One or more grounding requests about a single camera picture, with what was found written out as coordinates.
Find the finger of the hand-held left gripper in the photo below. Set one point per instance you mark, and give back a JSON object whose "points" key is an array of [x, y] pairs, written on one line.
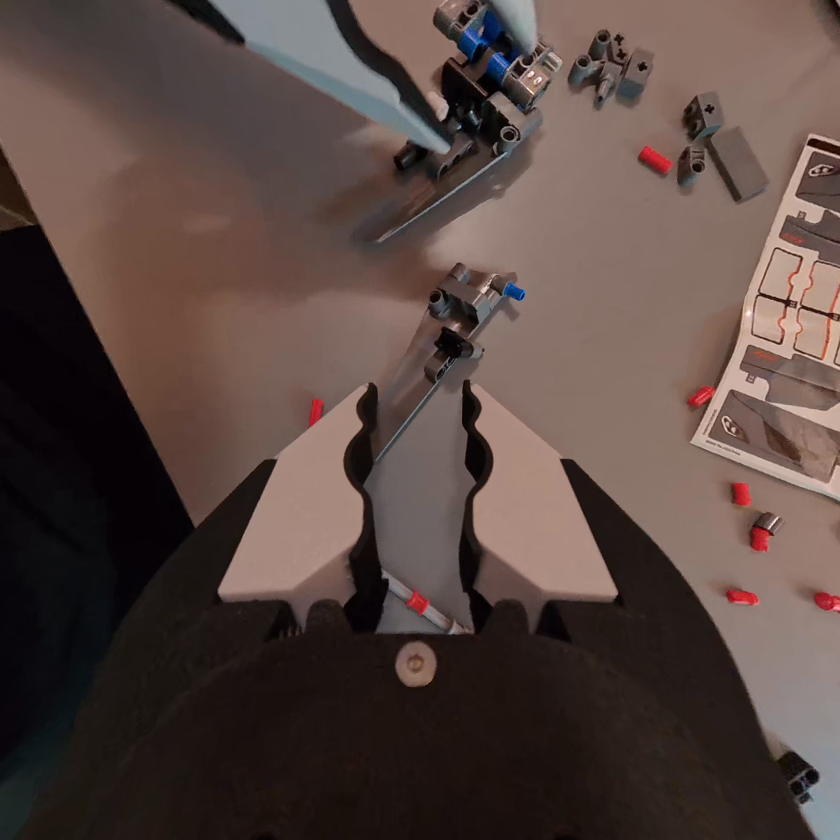
{"points": [[308, 52], [518, 23]]}

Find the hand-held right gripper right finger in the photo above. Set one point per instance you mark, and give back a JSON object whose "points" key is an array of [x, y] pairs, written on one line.
{"points": [[538, 538]]}

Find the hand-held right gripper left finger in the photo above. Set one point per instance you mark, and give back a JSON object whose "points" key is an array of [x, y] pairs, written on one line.
{"points": [[302, 538]]}

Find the blue grey lego assembly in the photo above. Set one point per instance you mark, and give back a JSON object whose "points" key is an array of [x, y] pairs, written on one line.
{"points": [[476, 43]]}

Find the grey lego blade assembly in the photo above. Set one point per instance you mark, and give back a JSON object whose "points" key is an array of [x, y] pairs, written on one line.
{"points": [[459, 295]]}

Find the grey round lego connector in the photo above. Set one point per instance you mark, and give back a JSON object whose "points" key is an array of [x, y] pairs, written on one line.
{"points": [[581, 71]]}

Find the grey double cross lego connector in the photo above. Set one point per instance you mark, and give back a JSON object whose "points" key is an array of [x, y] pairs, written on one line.
{"points": [[613, 47]]}

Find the grey lego axle pin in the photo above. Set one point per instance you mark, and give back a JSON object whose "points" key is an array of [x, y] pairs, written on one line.
{"points": [[605, 88]]}

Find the long red lego pin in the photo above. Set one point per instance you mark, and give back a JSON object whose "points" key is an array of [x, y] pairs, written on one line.
{"points": [[316, 412]]}

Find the white lego axle red bush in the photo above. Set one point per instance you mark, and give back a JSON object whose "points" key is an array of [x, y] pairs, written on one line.
{"points": [[415, 600]]}

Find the grey lego cross-hole brick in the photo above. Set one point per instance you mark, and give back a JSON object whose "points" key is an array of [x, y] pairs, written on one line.
{"points": [[638, 75], [705, 111]]}

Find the small grey lego liftarm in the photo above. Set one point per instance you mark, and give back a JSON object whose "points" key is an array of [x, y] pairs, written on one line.
{"points": [[692, 165]]}

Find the red grey lego connector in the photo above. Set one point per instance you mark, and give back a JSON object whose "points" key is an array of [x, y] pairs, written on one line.
{"points": [[764, 531]]}

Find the grey lego flat tile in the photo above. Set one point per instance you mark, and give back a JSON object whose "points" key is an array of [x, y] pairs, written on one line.
{"points": [[738, 164]]}

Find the lego sticker sheet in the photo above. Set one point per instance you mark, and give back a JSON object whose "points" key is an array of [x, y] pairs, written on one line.
{"points": [[787, 328]]}

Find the black lego piece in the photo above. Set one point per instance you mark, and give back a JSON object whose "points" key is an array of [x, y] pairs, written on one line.
{"points": [[797, 778]]}

